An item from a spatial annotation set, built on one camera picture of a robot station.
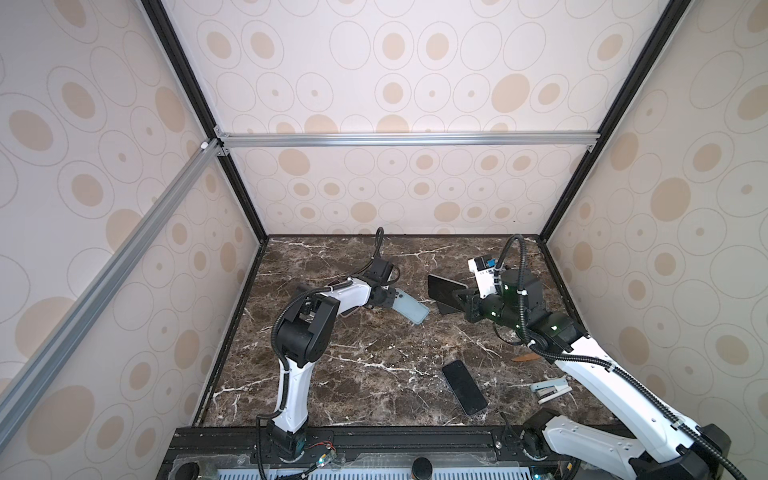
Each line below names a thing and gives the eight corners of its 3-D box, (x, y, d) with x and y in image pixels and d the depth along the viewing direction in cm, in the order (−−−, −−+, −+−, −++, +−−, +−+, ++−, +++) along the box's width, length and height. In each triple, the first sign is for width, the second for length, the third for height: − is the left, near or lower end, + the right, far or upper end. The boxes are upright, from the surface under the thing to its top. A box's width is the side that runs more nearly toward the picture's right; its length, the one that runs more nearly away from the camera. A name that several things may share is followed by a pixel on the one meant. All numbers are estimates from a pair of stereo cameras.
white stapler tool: (539, 404, 82) (542, 402, 80) (529, 387, 85) (532, 384, 83) (569, 395, 84) (574, 392, 82) (559, 378, 87) (563, 375, 85)
